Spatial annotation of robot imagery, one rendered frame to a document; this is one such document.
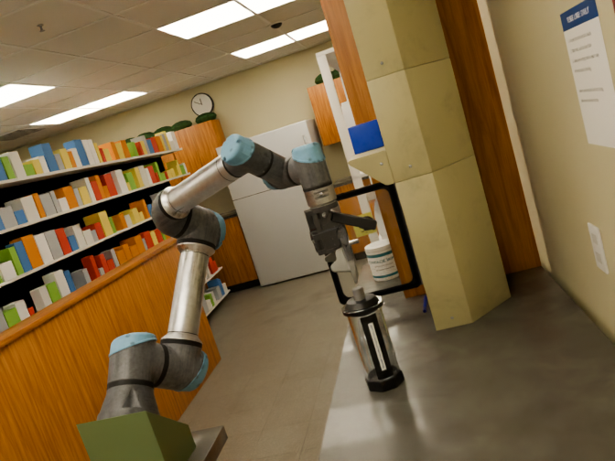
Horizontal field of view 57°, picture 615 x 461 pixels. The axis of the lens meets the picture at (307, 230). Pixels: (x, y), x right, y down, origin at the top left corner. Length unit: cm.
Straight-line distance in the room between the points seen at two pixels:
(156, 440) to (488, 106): 145
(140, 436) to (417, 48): 125
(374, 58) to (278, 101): 574
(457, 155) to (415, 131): 17
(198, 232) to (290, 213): 511
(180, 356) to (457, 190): 92
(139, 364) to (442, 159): 101
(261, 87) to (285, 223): 180
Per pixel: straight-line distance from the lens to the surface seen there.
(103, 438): 150
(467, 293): 176
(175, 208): 158
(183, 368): 159
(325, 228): 140
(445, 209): 169
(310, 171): 136
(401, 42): 167
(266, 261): 695
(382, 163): 166
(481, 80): 204
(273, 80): 739
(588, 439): 121
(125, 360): 152
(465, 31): 205
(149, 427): 142
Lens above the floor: 161
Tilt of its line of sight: 9 degrees down
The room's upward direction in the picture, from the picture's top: 17 degrees counter-clockwise
